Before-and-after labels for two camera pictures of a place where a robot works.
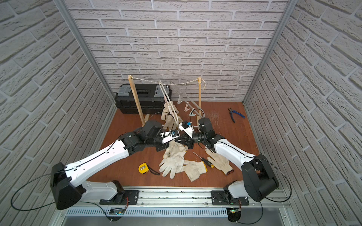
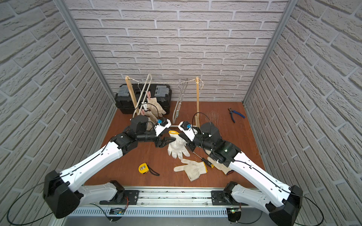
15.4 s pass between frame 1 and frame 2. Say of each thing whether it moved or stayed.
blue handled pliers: stayed
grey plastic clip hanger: moved
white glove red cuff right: stayed
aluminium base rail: stayed
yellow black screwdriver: stayed
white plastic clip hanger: moved
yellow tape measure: stayed
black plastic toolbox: stayed
